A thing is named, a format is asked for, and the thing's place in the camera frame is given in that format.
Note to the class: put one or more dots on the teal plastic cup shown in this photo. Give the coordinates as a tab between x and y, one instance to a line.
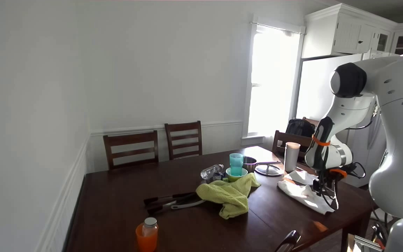
235	159

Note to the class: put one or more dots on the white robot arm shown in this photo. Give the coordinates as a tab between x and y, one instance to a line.
359	89

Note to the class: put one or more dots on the dark wooden chair left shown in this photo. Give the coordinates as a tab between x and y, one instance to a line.
130	149

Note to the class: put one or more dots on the steel pan lid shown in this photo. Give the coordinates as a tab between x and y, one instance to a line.
268	169

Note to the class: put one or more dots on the orange bottle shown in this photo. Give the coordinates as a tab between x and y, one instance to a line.
147	235

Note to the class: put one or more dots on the white cabinet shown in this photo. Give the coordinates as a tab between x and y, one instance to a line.
345	29

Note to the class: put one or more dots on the white tall cup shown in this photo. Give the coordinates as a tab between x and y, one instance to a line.
291	155

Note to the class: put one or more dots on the teal bowl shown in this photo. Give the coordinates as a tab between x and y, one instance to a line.
233	173

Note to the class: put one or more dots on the bright window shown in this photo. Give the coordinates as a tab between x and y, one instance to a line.
272	78

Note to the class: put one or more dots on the yellow-green cloth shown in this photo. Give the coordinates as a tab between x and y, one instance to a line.
231	196

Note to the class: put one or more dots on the white cloth towel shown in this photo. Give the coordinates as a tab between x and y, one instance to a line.
298	186

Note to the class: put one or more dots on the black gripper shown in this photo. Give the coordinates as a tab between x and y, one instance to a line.
326	186

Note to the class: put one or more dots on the steel saucepan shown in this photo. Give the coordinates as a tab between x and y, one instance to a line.
252	163

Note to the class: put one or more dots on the dark wooden chair far end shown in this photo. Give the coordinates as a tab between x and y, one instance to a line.
283	138

